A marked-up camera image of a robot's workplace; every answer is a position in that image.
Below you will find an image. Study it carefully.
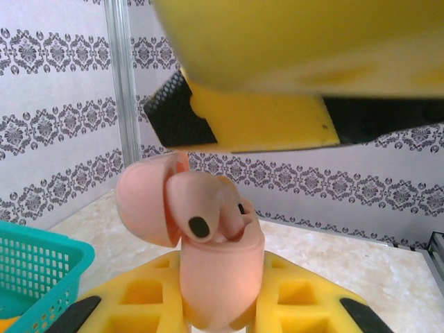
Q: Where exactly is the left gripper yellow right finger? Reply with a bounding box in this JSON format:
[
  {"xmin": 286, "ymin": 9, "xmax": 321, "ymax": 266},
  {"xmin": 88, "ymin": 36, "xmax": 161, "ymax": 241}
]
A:
[{"xmin": 254, "ymin": 251, "xmax": 393, "ymax": 333}]

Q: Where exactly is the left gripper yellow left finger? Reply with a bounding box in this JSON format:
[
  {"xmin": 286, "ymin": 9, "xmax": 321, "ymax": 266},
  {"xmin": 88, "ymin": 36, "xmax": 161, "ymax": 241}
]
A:
[{"xmin": 51, "ymin": 250, "xmax": 191, "ymax": 333}]

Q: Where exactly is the pink round earbud case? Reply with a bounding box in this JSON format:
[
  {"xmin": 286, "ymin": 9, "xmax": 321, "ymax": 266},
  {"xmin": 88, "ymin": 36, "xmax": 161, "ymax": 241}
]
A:
[{"xmin": 115, "ymin": 154, "xmax": 267, "ymax": 331}]

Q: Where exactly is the pink wireless earbud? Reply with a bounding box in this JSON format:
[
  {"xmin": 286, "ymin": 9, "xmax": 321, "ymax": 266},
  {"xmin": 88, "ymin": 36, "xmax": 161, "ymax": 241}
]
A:
[{"xmin": 216, "ymin": 175, "xmax": 257, "ymax": 242}]

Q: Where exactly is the white wireless earbud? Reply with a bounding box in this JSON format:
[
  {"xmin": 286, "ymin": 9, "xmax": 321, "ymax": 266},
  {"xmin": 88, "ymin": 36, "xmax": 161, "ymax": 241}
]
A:
[{"xmin": 165, "ymin": 171, "xmax": 223, "ymax": 244}]

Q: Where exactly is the teal plastic basket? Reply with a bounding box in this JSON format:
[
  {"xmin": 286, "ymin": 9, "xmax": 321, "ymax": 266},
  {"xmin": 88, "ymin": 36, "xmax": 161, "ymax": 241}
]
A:
[{"xmin": 0, "ymin": 220, "xmax": 96, "ymax": 333}]

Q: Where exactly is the aluminium frame post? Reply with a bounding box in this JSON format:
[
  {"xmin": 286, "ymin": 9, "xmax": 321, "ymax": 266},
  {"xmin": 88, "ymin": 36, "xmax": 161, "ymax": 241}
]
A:
[{"xmin": 103, "ymin": 0, "xmax": 142, "ymax": 174}]

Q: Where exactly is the aluminium side rail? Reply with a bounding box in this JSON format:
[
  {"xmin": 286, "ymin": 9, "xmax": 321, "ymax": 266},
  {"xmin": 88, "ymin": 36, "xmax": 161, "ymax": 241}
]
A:
[{"xmin": 428, "ymin": 230, "xmax": 444, "ymax": 258}]

